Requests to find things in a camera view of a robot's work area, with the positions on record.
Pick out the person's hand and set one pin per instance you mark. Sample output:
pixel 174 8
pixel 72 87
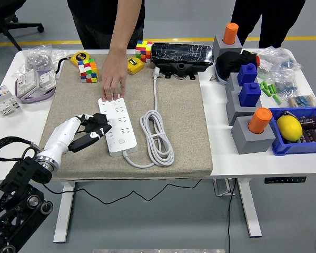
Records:
pixel 114 76

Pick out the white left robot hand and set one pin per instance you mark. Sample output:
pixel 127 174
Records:
pixel 59 137

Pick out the black plug adapter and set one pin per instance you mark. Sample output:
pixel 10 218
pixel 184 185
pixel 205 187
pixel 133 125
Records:
pixel 100 118

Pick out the white power strip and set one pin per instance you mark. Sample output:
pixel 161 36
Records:
pixel 118 147

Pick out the person's forearm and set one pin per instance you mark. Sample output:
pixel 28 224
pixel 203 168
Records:
pixel 125 26

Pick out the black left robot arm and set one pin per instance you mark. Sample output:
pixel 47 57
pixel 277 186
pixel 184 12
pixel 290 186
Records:
pixel 15 210

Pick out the squarish yellow tape measure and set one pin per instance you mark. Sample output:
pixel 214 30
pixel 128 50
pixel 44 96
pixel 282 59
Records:
pixel 135 66

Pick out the scrambled colourful puzzle cube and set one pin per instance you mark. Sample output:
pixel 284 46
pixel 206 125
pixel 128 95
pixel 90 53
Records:
pixel 89 71
pixel 144 51

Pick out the round yellow tape measure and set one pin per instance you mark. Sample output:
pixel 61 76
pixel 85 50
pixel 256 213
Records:
pixel 80 57

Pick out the purple plastic tray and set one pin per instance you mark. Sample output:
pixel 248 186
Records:
pixel 37 99

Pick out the empty clear plastic bag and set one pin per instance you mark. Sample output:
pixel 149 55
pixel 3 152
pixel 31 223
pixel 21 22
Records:
pixel 58 54

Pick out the person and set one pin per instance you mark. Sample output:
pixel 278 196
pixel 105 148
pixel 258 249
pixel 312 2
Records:
pixel 94 15

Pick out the white circuit breaker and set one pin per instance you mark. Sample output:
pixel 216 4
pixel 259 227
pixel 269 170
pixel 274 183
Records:
pixel 2 101

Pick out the black film-wrapped device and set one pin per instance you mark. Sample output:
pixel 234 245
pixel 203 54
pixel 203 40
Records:
pixel 181 54

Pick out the grey-brown mat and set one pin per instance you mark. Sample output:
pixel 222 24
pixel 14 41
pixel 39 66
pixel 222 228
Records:
pixel 173 118

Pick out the white table leg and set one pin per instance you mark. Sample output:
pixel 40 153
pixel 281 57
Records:
pixel 64 210
pixel 248 210

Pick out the clear bag of screws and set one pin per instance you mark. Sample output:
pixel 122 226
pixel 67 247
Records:
pixel 37 60

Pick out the white blue rimmed object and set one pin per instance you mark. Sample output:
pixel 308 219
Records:
pixel 222 78

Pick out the grey block with hole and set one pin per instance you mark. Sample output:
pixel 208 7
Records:
pixel 232 83
pixel 233 108
pixel 252 145
pixel 221 46

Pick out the black cloth bundle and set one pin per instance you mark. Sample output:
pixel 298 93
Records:
pixel 229 62

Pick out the orange cylinder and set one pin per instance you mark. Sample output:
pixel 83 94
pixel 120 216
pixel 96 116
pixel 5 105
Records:
pixel 231 33
pixel 259 120

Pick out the blue peg block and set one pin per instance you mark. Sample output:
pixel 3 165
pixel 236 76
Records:
pixel 249 95
pixel 247 73

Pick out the black office chair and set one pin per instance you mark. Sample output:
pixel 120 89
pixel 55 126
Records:
pixel 0 8

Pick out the small white bagged box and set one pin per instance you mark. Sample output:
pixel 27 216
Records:
pixel 264 65

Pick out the clear bag of parts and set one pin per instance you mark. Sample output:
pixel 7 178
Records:
pixel 281 59

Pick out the bag of blue components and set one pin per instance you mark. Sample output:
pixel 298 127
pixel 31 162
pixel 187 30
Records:
pixel 285 87

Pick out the small black white object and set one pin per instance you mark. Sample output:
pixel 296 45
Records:
pixel 285 114

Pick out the yellow lemon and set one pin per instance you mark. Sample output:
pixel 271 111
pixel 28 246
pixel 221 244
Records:
pixel 289 127

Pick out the bag of striped resistors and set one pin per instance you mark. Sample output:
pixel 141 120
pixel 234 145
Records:
pixel 302 101

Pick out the blue plastic bin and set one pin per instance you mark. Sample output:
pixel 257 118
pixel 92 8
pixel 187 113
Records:
pixel 292 149

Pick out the black desk control panel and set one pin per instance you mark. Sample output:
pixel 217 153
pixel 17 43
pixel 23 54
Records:
pixel 284 180

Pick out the brown capacitor pile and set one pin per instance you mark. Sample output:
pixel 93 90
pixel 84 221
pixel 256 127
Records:
pixel 314 129

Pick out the white wall socket panel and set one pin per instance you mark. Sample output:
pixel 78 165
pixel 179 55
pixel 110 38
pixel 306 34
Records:
pixel 47 79

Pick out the white wall switch panel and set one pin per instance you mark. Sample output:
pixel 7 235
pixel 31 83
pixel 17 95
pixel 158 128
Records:
pixel 27 83

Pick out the green plastic wall anchor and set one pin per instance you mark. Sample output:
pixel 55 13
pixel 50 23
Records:
pixel 277 99
pixel 266 92
pixel 263 86
pixel 272 88

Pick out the silver under-table bracket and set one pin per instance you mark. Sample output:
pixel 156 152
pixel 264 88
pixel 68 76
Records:
pixel 222 187

